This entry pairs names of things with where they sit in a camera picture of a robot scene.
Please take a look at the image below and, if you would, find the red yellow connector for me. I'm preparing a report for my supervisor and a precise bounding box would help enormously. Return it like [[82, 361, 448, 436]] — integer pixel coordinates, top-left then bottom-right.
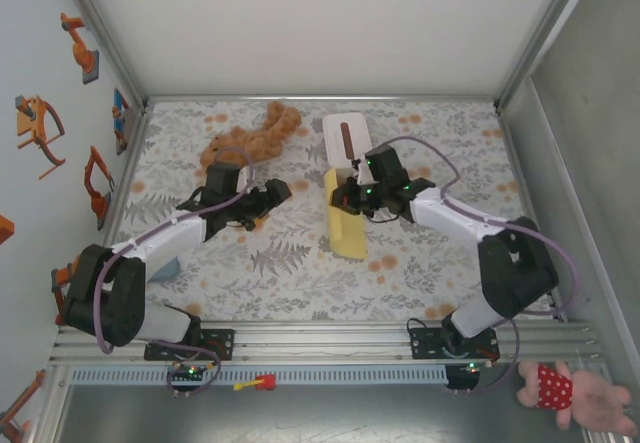
[[233, 374, 277, 393]]

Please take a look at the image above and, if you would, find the brown teddy bear plush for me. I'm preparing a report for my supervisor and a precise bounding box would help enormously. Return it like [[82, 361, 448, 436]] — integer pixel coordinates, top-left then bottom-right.
[[199, 101, 303, 180]]

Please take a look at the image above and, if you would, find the aluminium frame crossbar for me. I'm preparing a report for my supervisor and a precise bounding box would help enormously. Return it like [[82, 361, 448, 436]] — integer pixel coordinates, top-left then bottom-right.
[[143, 93, 501, 105]]

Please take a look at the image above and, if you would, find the light blue object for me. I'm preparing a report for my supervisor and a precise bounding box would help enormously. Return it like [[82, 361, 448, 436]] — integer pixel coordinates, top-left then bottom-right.
[[148, 256, 183, 285]]

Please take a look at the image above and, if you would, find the white slotted cable duct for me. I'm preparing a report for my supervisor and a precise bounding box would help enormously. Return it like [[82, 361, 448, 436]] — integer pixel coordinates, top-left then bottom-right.
[[69, 366, 449, 386]]

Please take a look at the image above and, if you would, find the pink plush red dotted dress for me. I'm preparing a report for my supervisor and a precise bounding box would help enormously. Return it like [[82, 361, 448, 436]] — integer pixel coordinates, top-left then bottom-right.
[[516, 360, 634, 433]]

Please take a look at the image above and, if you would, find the floral patterned tablecloth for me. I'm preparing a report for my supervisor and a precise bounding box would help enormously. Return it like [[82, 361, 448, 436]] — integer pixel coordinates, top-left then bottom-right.
[[94, 100, 557, 322]]

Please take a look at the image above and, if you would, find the orange claw wall sticker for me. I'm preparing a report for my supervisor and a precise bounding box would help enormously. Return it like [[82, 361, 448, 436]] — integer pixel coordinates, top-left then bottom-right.
[[14, 95, 67, 181]]

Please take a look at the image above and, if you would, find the yellow cloth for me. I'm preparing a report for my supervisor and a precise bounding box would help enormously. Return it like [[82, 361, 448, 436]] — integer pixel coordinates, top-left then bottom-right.
[[322, 170, 370, 263]]

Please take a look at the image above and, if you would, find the aluminium mounting rail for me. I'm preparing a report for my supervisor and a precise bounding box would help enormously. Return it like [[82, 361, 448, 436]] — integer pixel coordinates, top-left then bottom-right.
[[49, 320, 604, 367]]

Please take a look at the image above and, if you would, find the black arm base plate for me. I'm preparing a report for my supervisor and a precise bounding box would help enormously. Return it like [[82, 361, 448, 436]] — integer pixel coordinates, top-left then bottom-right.
[[408, 327, 500, 363], [144, 328, 236, 362]]

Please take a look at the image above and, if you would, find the blue orange wall sticker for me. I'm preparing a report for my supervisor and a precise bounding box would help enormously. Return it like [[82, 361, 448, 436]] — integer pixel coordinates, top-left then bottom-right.
[[112, 87, 132, 157]]

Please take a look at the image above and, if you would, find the aluminium side rail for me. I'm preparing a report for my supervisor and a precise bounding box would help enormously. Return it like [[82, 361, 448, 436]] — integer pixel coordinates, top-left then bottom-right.
[[492, 102, 570, 322], [79, 102, 151, 324]]

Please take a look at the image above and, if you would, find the aluminium frame post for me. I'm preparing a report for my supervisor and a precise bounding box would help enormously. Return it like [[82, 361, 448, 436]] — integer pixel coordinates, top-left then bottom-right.
[[493, 0, 604, 114], [54, 0, 151, 114]]

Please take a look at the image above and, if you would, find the white tissue box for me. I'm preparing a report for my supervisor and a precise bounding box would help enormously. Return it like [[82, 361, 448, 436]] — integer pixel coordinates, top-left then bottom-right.
[[322, 111, 374, 172]]

